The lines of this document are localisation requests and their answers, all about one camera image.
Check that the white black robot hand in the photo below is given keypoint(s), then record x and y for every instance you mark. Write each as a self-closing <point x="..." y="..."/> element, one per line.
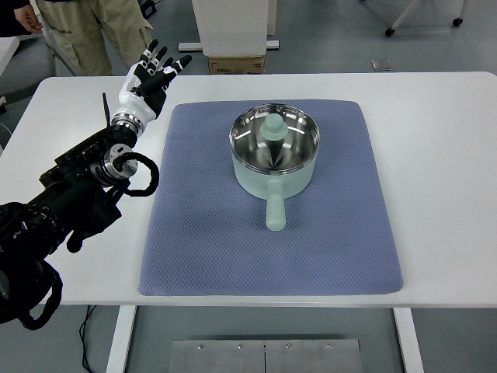
<point x="143" y="93"/>

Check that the green pot with handle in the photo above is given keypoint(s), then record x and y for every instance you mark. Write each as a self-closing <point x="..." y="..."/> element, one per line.
<point x="274" y="188"/>

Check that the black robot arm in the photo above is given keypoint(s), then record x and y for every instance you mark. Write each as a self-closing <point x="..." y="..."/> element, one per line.
<point x="78" y="201"/>

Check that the person in beige trousers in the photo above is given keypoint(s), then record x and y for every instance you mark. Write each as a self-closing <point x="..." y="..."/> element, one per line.
<point x="80" y="27"/>

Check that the cardboard box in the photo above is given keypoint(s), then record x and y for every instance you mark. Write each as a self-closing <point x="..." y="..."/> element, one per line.
<point x="237" y="65"/>

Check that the glass lid green knob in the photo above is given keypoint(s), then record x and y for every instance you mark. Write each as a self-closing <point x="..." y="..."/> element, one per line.
<point x="274" y="138"/>

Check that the white table at left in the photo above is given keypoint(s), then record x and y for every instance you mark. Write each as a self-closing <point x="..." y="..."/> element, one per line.
<point x="8" y="46"/>

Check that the blue quilted mat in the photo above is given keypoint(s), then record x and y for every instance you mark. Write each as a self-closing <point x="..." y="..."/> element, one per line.
<point x="207" y="236"/>

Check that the grey floor outlet plate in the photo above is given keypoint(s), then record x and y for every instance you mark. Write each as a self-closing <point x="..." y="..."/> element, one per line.
<point x="381" y="64"/>

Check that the left white table leg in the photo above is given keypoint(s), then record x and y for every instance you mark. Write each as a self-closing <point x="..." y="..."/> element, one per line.
<point x="122" y="335"/>

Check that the white table leg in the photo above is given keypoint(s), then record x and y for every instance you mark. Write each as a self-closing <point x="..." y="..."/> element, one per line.
<point x="122" y="335"/>
<point x="408" y="341"/>

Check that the white wheeled chair base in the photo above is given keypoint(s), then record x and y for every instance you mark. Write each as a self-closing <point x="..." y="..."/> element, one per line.
<point x="405" y="18"/>

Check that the right white table leg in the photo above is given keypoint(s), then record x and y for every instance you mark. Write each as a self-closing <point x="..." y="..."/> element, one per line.
<point x="408" y="341"/>

